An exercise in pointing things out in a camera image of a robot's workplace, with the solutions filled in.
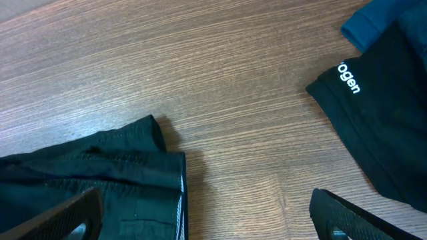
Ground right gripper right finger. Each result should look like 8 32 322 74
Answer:
309 189 420 240

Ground black shorts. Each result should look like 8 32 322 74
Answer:
1 115 188 239

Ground blue t-shirt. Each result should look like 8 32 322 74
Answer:
341 0 426 61

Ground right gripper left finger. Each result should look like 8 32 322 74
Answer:
1 187 104 240

